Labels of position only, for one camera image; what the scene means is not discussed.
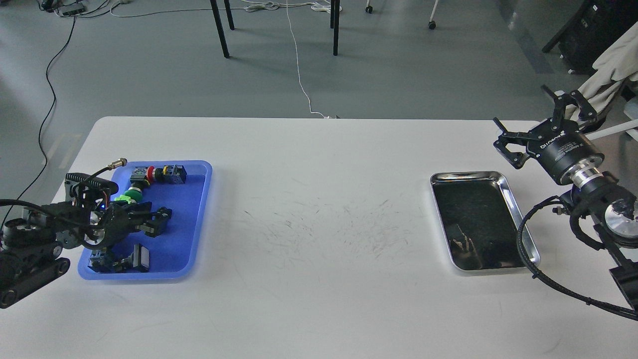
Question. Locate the blue plastic tray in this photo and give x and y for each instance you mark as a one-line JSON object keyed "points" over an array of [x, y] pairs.
{"points": [[172, 253]]}

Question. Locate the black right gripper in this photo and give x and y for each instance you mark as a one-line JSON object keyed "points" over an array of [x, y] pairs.
{"points": [[565, 149]]}

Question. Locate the white chair leg with caster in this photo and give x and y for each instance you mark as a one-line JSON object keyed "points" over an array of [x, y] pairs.
{"points": [[432, 23]]}

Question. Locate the red emergency stop button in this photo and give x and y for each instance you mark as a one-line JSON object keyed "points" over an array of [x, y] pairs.
{"points": [[140, 174]]}

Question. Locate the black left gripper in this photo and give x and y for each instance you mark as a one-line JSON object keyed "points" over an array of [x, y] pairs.
{"points": [[121, 219]]}

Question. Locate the black table leg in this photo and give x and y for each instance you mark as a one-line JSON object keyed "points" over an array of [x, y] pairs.
{"points": [[219, 27], [229, 15], [335, 8]]}

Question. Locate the black cabinet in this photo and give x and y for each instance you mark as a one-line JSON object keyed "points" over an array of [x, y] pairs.
{"points": [[595, 26]]}

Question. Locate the silver metal tray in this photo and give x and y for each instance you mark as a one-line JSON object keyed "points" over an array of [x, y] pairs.
{"points": [[480, 219]]}

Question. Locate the black blue switch block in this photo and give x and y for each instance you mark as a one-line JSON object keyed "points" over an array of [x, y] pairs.
{"points": [[172, 174]]}

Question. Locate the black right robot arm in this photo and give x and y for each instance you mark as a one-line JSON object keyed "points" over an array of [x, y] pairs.
{"points": [[601, 213]]}

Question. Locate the small black gear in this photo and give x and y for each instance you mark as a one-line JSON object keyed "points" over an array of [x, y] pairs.
{"points": [[163, 213]]}

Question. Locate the black power strip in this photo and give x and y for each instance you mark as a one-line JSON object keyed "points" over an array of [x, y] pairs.
{"points": [[72, 9]]}

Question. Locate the beige cloth on chair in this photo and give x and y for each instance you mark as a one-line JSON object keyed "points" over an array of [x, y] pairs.
{"points": [[617, 65]]}

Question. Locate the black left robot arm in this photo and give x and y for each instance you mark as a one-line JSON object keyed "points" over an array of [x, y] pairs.
{"points": [[93, 216]]}

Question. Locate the black square push button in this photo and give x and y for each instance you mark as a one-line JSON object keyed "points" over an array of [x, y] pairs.
{"points": [[138, 260]]}

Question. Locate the green push button switch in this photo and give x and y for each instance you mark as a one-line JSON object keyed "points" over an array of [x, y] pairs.
{"points": [[132, 195]]}

